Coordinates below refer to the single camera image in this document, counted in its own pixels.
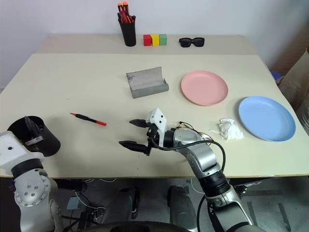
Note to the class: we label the red wooden block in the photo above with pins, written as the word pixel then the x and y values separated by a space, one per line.
pixel 147 40

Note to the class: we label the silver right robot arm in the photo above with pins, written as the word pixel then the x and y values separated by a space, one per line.
pixel 202 159

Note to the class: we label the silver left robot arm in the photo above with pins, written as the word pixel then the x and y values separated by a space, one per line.
pixel 31 191

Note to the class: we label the red marker in cup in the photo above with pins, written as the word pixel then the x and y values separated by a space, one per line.
pixel 124 18
pixel 132 19

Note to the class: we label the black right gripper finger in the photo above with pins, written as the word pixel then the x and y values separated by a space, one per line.
pixel 140 123
pixel 132 145

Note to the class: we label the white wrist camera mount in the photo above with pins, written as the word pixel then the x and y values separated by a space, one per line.
pixel 12 149
pixel 158 119

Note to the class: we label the white crumpled tissue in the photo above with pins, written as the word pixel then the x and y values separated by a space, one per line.
pixel 230 130

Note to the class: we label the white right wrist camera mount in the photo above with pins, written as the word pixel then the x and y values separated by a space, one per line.
pixel 158 119

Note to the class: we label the brown cardboard box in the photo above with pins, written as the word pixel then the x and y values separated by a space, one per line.
pixel 295 79

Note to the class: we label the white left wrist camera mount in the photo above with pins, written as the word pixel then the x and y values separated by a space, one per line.
pixel 12 149

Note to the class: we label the orange-capped marker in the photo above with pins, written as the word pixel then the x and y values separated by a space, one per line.
pixel 120 6
pixel 125 4

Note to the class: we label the pink plate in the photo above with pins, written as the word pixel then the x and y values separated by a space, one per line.
pixel 204 87

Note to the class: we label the yellow wooden block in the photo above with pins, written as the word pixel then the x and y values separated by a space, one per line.
pixel 155 40

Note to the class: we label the blue bottle cap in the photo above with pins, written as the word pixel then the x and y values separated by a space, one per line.
pixel 276 76

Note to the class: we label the black sunglasses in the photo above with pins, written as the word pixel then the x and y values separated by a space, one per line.
pixel 192 42

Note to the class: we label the small blue-grey box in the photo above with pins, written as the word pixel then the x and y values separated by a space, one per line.
pixel 73 203

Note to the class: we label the grey open glasses case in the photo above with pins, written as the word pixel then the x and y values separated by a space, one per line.
pixel 144 81

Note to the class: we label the black cup holding markers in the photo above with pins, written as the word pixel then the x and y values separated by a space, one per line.
pixel 129 33

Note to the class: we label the green wooden block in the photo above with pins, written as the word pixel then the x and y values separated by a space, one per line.
pixel 163 39

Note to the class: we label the red and black marker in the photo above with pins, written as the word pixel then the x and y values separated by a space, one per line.
pixel 87 119

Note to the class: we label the dark rounded shape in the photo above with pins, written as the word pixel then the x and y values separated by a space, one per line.
pixel 125 203
pixel 181 205

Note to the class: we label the blue plate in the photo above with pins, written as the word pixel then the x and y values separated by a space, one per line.
pixel 265 117

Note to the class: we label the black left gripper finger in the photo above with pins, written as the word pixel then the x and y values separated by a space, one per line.
pixel 32 129

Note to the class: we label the black floor device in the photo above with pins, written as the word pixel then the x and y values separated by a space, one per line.
pixel 91 218

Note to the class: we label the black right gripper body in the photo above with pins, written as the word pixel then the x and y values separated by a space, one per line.
pixel 151 139

